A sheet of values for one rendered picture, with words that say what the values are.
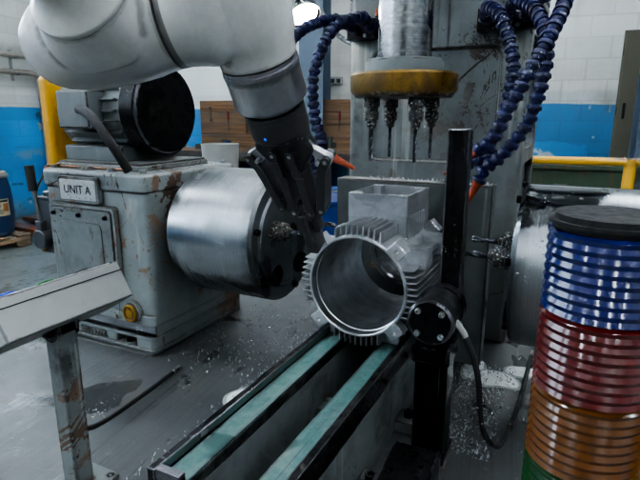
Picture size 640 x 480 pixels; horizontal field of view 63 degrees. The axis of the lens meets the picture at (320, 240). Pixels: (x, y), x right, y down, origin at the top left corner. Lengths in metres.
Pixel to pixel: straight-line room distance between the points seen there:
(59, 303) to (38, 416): 0.35
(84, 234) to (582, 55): 5.45
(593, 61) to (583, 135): 0.72
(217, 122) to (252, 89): 6.08
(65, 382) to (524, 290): 0.60
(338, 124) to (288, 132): 5.42
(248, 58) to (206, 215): 0.43
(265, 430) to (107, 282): 0.27
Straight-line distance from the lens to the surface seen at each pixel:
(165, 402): 0.95
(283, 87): 0.60
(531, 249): 0.75
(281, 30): 0.58
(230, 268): 0.94
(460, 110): 1.10
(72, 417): 0.74
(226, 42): 0.57
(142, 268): 1.06
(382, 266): 1.03
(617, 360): 0.30
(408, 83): 0.84
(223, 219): 0.93
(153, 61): 0.61
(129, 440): 0.87
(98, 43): 0.59
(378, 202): 0.83
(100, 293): 0.70
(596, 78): 6.06
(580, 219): 0.29
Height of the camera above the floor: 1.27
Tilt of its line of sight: 14 degrees down
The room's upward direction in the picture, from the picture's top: straight up
